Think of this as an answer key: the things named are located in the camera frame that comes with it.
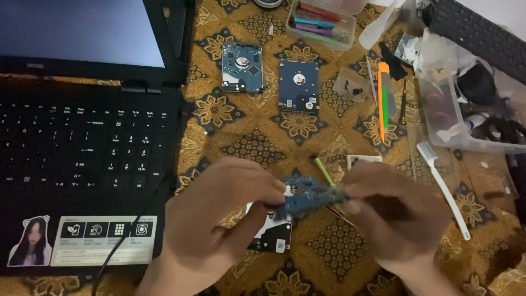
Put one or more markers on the person's left hand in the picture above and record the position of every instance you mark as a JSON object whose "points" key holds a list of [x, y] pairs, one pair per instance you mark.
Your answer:
{"points": [[205, 213]]}

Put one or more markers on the hard drive with exposed board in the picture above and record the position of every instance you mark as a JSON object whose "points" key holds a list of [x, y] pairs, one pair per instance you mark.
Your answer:
{"points": [[242, 68]]}

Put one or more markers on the black keyboard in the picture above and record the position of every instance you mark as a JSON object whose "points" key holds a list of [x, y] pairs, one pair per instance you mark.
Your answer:
{"points": [[476, 33]]}

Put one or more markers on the hard drive with white label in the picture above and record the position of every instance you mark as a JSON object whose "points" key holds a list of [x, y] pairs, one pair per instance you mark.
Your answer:
{"points": [[273, 234]]}

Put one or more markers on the orange and green pry tool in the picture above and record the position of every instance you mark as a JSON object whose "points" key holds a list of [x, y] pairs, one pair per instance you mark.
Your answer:
{"points": [[383, 98]]}

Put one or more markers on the black laptop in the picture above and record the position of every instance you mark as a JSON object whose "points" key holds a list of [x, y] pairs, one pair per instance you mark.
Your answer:
{"points": [[82, 135]]}

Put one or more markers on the silver antistatic bag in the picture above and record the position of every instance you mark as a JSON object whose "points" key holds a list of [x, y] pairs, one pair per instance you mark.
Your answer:
{"points": [[407, 47]]}

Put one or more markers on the blue circuit board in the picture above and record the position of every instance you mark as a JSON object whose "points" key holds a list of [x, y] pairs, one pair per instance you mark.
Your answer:
{"points": [[308, 197]]}

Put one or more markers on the person's right hand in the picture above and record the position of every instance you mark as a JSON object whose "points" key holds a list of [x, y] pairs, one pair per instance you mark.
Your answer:
{"points": [[402, 218]]}

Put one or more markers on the hard drive with blue cover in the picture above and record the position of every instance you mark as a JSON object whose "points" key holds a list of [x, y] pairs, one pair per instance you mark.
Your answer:
{"points": [[298, 86]]}

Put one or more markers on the teal screwdriver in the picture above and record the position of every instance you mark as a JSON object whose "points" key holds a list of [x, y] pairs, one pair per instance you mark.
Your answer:
{"points": [[314, 22]]}

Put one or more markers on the person's right fingers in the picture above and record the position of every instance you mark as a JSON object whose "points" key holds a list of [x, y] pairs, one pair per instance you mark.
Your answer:
{"points": [[359, 189]]}

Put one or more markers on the thin metal tweezers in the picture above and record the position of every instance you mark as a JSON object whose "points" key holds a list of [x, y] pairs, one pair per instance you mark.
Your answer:
{"points": [[371, 78]]}

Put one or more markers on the small clear bag of screws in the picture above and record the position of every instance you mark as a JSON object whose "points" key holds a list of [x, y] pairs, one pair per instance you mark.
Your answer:
{"points": [[351, 84]]}

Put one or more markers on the round tape roll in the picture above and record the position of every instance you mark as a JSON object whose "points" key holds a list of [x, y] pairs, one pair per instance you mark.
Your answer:
{"points": [[268, 3]]}

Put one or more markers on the clear plastic tool container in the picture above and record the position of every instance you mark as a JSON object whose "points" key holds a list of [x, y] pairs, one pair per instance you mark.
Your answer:
{"points": [[320, 35]]}

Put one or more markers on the clear plastic storage box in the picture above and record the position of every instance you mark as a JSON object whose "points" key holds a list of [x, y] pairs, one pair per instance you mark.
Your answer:
{"points": [[464, 107]]}

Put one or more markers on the red screwdriver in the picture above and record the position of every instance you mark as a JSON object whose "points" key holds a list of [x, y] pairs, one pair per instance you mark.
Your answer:
{"points": [[320, 12]]}

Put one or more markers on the thin metal pin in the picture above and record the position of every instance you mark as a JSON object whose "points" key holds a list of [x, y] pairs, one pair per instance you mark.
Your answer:
{"points": [[340, 217]]}

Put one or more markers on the black fabric strip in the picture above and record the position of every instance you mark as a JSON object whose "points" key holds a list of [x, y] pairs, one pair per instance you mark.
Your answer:
{"points": [[392, 61]]}

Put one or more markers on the small white card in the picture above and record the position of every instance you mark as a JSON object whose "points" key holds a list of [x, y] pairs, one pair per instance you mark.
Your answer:
{"points": [[363, 158]]}

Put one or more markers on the brown batik patterned tablecloth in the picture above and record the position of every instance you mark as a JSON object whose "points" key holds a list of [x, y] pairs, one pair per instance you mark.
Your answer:
{"points": [[254, 135]]}

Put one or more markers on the white plastic wrapper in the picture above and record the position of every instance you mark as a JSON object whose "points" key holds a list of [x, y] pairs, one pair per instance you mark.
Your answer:
{"points": [[376, 28]]}

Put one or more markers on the white toothbrush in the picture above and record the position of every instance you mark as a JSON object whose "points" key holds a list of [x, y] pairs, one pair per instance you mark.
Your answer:
{"points": [[444, 189]]}

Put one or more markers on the purple screwdriver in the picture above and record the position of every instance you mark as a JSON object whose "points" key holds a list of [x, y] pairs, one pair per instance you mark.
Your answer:
{"points": [[314, 29]]}

